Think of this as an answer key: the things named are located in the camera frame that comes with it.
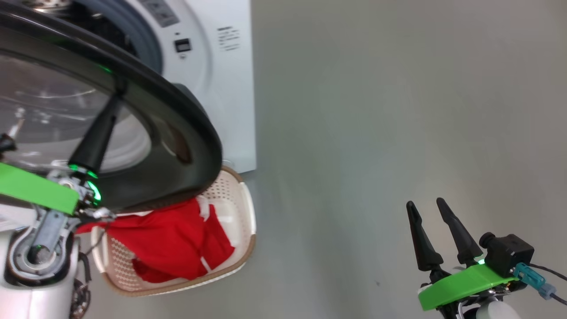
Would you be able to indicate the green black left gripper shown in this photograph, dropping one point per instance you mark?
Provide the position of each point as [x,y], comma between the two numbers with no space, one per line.
[40,188]

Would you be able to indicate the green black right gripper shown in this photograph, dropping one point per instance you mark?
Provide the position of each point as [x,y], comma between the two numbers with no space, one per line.
[465,283]

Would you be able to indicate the dark round washing machine door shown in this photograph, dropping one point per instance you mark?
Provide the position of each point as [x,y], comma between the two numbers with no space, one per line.
[186,133]

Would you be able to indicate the red and white garment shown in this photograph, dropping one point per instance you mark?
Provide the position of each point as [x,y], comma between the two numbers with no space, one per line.
[177,239]

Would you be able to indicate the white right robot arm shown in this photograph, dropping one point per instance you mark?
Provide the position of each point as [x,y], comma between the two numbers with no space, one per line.
[491,310]

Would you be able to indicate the grey rubber door gasket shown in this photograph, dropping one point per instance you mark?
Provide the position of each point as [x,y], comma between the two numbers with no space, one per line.
[141,31]

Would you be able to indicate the black door latch socket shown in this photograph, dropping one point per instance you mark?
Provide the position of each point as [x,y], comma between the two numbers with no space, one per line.
[182,45]

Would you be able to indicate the white washing machine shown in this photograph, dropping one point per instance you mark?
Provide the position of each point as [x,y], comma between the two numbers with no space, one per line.
[230,110]

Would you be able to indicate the cream laundry basket brown rim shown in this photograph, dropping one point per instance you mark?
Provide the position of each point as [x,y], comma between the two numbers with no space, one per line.
[241,212]

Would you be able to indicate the grey warning sticker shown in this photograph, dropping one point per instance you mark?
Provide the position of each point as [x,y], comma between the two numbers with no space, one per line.
[159,11]

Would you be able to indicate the steel perforated drum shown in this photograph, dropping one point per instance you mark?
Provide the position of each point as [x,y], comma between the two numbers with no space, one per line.
[44,3]

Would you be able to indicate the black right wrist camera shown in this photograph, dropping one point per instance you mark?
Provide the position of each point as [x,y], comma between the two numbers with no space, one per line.
[509,254]

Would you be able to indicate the teal right camera connector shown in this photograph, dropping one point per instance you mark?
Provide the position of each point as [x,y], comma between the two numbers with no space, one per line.
[529,274]

